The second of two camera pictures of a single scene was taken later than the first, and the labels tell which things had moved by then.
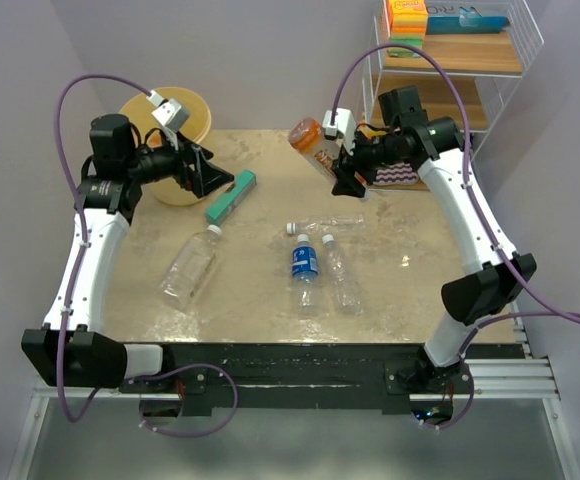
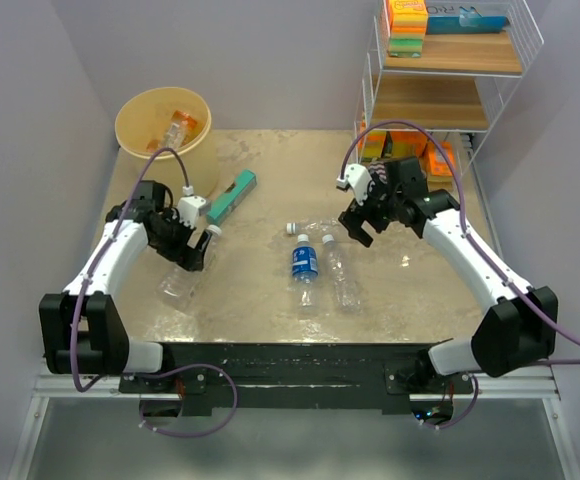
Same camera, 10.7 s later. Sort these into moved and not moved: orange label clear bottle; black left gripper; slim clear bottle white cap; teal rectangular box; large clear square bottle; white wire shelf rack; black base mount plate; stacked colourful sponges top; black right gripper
Moved: orange label clear bottle; black right gripper; black left gripper
Not moved: white wire shelf rack; large clear square bottle; stacked colourful sponges top; black base mount plate; teal rectangular box; slim clear bottle white cap
